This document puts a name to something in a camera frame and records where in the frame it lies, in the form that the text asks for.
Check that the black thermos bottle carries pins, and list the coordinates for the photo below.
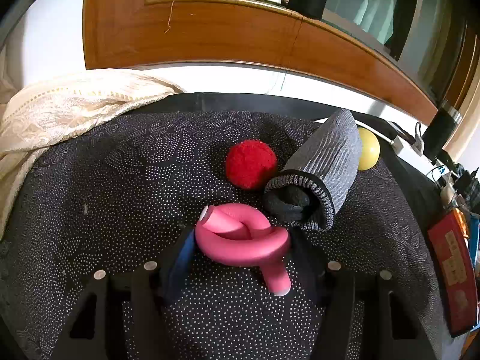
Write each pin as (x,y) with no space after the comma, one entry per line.
(440,129)

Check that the grey knit sock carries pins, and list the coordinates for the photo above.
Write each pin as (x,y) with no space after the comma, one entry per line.
(312,187)

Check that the beige curtain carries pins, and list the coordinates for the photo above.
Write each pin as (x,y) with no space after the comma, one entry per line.
(41,116)

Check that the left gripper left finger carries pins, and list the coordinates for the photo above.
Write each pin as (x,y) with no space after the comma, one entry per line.
(95,328)

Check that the white power strip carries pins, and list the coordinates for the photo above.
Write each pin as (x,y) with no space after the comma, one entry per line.
(415,141)

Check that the wooden window frame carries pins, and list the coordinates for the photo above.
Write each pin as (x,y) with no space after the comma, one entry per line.
(411,54)

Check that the black patterned table cloth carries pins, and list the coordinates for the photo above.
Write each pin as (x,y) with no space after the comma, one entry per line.
(119,195)

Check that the red pompom ball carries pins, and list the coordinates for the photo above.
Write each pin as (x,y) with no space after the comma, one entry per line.
(250,164)

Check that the yellow ball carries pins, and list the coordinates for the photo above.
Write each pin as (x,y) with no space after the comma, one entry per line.
(370,152)

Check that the red storage box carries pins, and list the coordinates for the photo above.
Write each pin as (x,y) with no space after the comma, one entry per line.
(450,239)

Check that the pink knotted foam tube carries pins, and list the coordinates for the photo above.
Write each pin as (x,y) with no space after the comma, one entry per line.
(239,235)

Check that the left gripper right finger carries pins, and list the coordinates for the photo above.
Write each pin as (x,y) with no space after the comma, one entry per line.
(389,327)

